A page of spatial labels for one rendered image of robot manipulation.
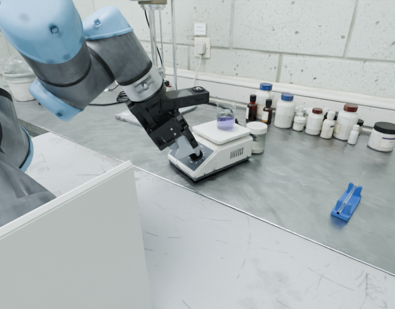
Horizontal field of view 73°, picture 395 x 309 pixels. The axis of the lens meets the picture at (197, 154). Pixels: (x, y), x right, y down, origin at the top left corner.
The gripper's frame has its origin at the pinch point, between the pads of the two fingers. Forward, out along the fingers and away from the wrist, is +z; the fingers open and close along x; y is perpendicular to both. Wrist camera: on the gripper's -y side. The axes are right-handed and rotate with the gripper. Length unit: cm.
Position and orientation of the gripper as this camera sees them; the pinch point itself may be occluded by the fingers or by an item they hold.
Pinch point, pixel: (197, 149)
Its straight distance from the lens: 65.9
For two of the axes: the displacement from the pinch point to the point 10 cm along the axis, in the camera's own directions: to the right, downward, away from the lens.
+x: 4.2, 5.3, -7.4
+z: 4.1, 6.2, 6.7
